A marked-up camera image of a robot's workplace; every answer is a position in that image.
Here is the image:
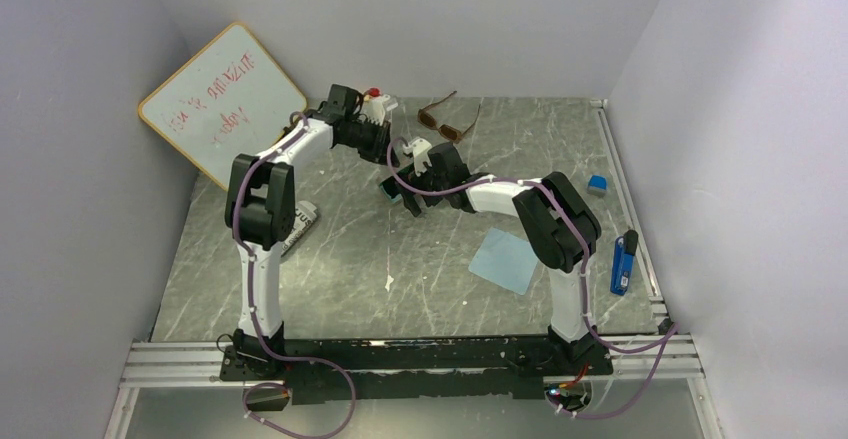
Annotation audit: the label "green lined glasses case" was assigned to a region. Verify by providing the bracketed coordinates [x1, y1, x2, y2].
[379, 177, 407, 204]

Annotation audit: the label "aluminium frame rail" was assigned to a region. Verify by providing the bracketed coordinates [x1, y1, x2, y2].
[105, 334, 725, 438]

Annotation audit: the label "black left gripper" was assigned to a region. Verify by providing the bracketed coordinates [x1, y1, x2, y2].
[342, 118, 401, 169]

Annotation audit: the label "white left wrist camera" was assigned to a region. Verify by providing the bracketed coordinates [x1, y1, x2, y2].
[360, 88, 398, 126]

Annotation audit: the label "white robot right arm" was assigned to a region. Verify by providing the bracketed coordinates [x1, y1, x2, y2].
[380, 143, 602, 374]

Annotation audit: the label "brown sunglasses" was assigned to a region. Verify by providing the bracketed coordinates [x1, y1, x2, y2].
[416, 90, 482, 144]

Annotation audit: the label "yellow framed whiteboard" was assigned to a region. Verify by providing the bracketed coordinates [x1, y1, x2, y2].
[138, 22, 307, 189]

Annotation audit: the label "right light blue cloth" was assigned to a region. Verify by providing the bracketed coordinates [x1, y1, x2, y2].
[468, 228, 538, 296]

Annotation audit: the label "blue whiteboard eraser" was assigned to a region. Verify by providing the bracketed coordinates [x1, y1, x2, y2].
[587, 175, 609, 197]

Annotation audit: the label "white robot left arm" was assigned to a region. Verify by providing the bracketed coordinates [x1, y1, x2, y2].
[225, 84, 398, 379]

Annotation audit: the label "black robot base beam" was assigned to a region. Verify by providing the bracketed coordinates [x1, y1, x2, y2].
[219, 332, 613, 405]

